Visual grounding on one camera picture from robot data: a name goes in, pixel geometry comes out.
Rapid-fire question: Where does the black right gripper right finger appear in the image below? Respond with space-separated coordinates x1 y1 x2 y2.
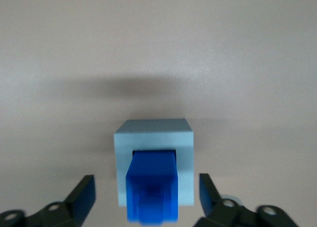
195 173 298 227

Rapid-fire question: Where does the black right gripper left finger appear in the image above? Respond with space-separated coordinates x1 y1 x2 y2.
0 174 96 227

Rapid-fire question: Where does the blue plastic block part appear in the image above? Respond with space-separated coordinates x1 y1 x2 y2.
125 149 180 225

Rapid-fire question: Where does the gray cube base with socket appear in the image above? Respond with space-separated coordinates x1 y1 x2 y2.
113 118 195 208

